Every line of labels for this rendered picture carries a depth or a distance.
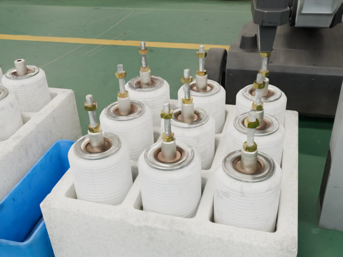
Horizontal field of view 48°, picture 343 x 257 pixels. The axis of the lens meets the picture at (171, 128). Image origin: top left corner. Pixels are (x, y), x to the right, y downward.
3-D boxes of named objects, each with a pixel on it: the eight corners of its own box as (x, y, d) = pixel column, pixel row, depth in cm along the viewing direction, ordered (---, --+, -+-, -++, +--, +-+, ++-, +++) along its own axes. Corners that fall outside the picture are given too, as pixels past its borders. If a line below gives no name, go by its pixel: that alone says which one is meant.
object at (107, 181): (137, 246, 66) (126, 162, 57) (81, 250, 66) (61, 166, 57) (138, 207, 75) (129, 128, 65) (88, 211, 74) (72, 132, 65)
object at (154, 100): (123, 159, 88) (113, 88, 79) (146, 139, 95) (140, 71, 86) (158, 171, 84) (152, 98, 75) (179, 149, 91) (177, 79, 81)
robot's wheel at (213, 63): (212, 96, 129) (213, 37, 119) (227, 97, 128) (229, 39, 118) (200, 126, 113) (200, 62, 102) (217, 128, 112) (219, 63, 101)
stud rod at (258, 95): (261, 116, 64) (265, 74, 60) (256, 118, 63) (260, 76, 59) (256, 113, 64) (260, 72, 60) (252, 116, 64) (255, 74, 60)
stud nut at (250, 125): (260, 128, 51) (261, 122, 50) (248, 130, 50) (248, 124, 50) (254, 121, 52) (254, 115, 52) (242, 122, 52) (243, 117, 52)
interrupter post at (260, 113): (263, 129, 64) (265, 112, 62) (248, 129, 64) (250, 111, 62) (262, 122, 66) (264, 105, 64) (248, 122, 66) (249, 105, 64)
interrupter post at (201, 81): (193, 88, 78) (193, 74, 76) (203, 86, 79) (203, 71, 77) (199, 93, 76) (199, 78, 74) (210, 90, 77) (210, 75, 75)
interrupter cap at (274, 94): (289, 99, 72) (290, 96, 72) (254, 107, 70) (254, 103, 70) (267, 83, 78) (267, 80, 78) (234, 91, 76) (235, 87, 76)
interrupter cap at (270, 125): (281, 138, 61) (282, 135, 61) (233, 137, 62) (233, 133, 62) (276, 115, 67) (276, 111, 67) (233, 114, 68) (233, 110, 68)
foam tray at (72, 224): (135, 155, 101) (128, 94, 92) (288, 176, 92) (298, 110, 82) (60, 278, 70) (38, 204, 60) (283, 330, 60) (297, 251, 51)
